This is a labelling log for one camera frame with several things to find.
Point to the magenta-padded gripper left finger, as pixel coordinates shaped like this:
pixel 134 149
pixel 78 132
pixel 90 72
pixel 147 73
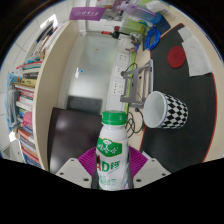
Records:
pixel 75 170

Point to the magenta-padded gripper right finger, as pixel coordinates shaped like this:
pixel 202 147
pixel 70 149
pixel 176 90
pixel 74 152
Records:
pixel 150 170

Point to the white drink bottle green cap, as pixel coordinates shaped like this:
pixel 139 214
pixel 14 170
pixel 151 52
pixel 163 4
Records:
pixel 111 150

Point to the black desk mat red edge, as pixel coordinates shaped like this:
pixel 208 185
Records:
pixel 186 140

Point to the black white checkered mug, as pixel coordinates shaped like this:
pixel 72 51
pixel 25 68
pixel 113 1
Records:
pixel 173 111

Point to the bookshelf full of books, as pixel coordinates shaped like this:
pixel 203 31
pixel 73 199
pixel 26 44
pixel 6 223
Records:
pixel 28 100

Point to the grey metal laptop stand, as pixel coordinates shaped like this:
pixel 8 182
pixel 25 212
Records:
pixel 146 75

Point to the white power strip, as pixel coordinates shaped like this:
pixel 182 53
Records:
pixel 120 73

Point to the flat round red coaster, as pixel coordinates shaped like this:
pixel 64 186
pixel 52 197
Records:
pixel 176 57

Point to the white paper sheet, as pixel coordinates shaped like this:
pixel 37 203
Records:
pixel 198 55

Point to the purple banner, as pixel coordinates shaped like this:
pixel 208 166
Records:
pixel 86 13

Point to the clear blue plastic container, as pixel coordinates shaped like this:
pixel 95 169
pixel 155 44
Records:
pixel 143 12

